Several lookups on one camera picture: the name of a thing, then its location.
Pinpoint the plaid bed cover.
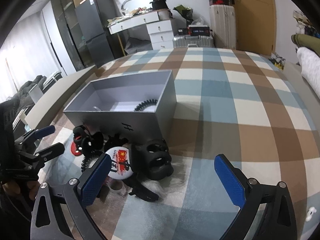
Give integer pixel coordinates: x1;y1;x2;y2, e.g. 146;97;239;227
24;47;320;240

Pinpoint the wooden door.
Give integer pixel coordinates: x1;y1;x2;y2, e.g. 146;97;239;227
232;0;276;56

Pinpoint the green flower bouquet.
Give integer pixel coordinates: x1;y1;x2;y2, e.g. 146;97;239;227
173;4;193;27

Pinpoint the dark grey refrigerator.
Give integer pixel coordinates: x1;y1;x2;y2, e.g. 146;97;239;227
75;0;123;67

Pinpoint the white China flag badge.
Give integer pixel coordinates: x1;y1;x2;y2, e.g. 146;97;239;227
105;146;133;180

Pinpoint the grey open cardboard box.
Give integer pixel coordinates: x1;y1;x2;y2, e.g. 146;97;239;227
63;70;177;144

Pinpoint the person's left hand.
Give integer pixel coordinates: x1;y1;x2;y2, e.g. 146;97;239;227
2;181;40;200

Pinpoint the oval vanity mirror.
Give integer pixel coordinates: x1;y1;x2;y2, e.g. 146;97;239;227
121;0;153;11

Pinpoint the white vanity desk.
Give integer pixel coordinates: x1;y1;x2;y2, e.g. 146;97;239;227
108;9;174;55

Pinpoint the olive green rolled blanket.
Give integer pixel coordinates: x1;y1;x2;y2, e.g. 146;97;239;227
291;34;320;56

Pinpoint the white rolled blanket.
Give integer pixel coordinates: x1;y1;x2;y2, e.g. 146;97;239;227
297;47;320;96

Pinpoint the white drawer cabinet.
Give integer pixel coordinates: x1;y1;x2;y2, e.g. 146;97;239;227
146;19;177;50

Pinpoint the glass door wardrobe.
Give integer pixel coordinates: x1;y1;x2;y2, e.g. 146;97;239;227
50;0;93;71

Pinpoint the white upright suitcase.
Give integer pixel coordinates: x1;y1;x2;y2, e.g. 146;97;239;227
209;4;236;49

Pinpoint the black red box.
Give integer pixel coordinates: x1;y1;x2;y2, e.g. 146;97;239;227
188;24;210;36

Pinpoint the silver lying suitcase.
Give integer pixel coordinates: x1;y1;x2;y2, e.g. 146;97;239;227
173;35;215;48

